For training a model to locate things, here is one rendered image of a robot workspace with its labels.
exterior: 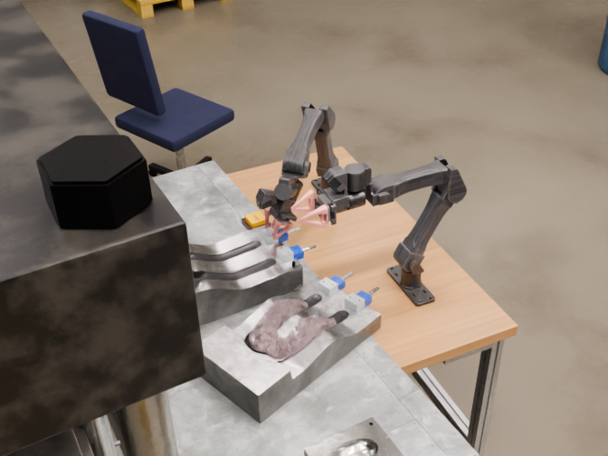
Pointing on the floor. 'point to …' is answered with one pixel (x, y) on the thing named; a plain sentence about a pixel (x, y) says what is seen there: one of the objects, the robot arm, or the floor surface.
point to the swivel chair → (149, 91)
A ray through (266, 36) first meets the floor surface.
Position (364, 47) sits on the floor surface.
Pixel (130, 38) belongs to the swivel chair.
